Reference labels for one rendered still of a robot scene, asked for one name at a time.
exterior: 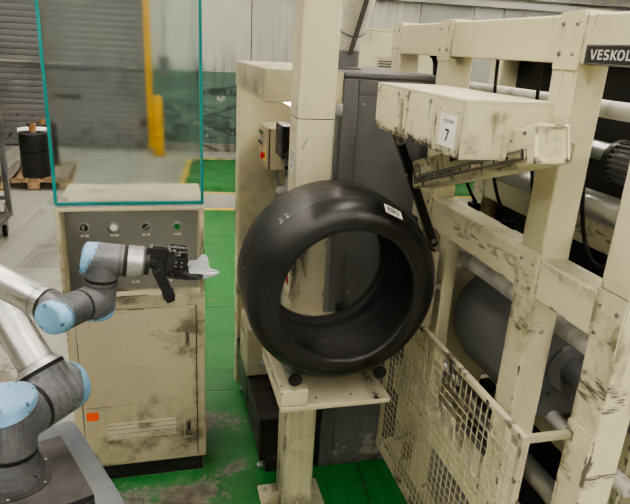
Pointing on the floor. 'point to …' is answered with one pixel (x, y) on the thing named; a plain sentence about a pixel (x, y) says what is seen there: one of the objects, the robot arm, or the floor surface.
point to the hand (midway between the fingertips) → (214, 274)
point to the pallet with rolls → (32, 157)
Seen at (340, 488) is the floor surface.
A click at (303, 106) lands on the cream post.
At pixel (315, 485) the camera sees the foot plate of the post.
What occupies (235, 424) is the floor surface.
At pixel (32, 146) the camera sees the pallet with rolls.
